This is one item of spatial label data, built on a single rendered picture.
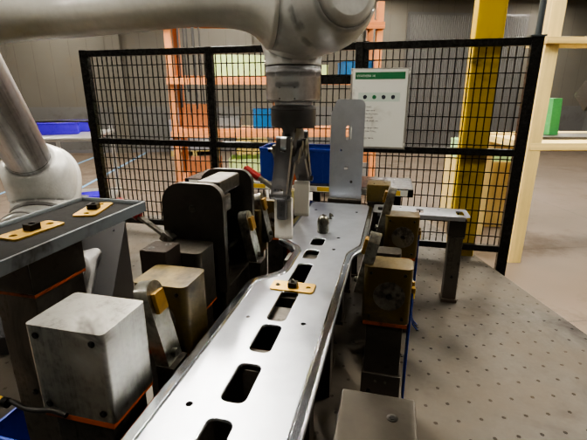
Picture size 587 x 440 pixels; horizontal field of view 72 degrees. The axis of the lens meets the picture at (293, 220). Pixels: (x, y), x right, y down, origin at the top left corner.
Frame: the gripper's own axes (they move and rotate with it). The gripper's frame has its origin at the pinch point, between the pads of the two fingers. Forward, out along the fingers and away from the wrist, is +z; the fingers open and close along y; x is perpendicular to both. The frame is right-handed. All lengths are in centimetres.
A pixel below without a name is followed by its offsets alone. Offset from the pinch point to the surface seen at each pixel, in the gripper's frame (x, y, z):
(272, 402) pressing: 4.7, 30.1, 13.4
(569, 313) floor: 135, -199, 114
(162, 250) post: -20.2, 11.3, 3.4
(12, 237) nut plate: -33.7, 26.0, -2.9
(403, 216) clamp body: 20.8, -37.9, 9.1
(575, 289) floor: 153, -239, 114
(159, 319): -12.8, 25.0, 7.8
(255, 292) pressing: -6.4, 3.7, 13.5
